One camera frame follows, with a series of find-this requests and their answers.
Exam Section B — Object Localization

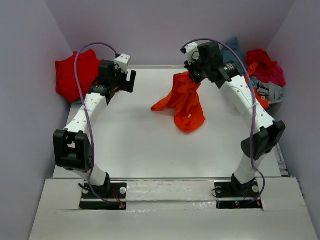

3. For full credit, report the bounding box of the orange t-shirt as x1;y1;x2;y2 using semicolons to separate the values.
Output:
150;71;206;134
247;62;270;109

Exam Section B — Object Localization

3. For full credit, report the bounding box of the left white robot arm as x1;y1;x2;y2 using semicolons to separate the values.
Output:
53;54;137;198

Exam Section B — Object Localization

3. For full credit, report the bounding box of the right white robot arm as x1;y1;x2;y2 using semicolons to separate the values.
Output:
181;38;286;199

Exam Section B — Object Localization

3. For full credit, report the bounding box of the teal blue crumpled t-shirt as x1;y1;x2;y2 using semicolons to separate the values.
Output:
220;37;245;65

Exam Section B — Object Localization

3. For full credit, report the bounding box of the folded red t-shirt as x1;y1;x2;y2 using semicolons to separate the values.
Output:
55;49;106;104

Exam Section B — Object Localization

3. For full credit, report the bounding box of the folded light blue t-shirt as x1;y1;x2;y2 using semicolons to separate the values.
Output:
73;98;86;105

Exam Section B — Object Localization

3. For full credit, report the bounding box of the red crumpled t-shirt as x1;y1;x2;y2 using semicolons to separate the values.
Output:
244;49;275;75

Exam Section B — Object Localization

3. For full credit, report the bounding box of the grey crumpled t-shirt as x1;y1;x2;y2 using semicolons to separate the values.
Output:
250;76;284;105

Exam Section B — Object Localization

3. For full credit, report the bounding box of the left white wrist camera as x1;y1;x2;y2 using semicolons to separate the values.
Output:
114;53;132;74

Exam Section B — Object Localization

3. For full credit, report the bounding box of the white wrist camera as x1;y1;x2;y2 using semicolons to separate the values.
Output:
114;53;132;74
180;42;200;65

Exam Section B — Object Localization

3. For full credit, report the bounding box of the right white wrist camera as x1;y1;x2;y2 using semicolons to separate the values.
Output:
180;42;200;65

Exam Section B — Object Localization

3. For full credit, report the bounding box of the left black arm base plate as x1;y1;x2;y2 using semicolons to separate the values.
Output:
78;181;127;211

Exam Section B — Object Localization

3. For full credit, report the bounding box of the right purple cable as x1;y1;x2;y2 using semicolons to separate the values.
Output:
182;37;266;208

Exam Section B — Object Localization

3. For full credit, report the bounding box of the purple cable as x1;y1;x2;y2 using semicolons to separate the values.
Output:
75;42;121;208
182;37;266;208

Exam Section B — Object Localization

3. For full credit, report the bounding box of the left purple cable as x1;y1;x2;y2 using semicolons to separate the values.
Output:
75;42;121;208

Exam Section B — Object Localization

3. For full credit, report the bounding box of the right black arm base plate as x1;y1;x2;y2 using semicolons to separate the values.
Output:
210;180;263;210

